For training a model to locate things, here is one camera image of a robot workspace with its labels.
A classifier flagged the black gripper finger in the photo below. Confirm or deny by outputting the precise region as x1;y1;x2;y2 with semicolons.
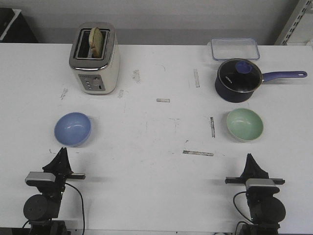
249;153;268;179
63;147;73;174
42;147;65;174
241;153;252;179

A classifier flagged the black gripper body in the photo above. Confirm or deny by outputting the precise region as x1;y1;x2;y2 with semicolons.
224;177;285;195
36;173;86;198

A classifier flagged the blue bowl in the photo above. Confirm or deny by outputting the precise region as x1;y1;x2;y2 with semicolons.
54;112;91;147

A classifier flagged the green bowl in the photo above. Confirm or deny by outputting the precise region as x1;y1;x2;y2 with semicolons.
226;108;264;142

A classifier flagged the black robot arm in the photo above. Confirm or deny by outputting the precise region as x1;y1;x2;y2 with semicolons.
225;153;286;235
23;147;86;235

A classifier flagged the dark blue saucepan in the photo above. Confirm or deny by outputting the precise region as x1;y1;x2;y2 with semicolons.
215;71;308;103

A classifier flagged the cream two-slot toaster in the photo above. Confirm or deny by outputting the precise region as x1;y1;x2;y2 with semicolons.
69;22;120;95

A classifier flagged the glass pot lid blue knob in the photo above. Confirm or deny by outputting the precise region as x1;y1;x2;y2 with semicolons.
217;58;262;93

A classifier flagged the clear plastic container blue rim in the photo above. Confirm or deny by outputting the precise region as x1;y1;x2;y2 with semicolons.
207;38;260;61

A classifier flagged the toast slice in toaster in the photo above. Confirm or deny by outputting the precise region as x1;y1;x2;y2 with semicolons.
89;27;104;58

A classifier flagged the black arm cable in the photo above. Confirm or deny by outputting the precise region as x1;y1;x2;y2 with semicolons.
233;191;255;224
64;182;86;233

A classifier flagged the white perforated metal rack post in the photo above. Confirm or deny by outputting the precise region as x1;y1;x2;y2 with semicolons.
274;0;313;46

